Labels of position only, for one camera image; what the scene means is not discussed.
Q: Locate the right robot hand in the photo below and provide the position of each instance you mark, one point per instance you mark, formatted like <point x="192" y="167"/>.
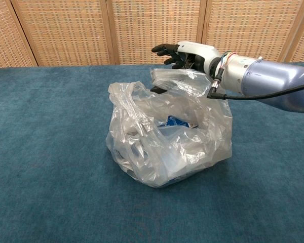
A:
<point x="197" y="50"/>

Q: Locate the clear plastic shopping bag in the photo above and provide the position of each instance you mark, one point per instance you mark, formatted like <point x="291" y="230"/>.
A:
<point x="192" y="141"/>

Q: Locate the teal table cloth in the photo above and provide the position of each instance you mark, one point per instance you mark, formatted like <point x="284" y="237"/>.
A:
<point x="40" y="164"/>

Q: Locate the woven rattan folding screen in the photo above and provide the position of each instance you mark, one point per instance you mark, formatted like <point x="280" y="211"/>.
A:
<point x="73" y="30"/>

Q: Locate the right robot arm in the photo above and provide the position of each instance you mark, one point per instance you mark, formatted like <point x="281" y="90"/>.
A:
<point x="268" y="78"/>

